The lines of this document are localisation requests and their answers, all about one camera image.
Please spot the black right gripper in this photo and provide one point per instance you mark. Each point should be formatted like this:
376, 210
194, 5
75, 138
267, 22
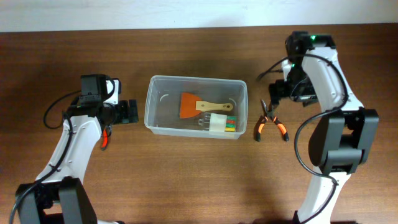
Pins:
276, 91

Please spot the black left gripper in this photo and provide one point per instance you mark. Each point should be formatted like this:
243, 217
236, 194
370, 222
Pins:
125, 116

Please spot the orange scraper wooden handle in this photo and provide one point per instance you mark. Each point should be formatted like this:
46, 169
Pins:
192, 105

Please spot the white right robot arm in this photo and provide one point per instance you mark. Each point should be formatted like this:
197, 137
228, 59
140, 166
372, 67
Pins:
345, 131

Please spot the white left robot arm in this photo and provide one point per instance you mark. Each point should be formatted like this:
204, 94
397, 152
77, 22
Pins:
57, 195

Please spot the clear plastic container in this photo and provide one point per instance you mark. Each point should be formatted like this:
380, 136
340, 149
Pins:
162, 112

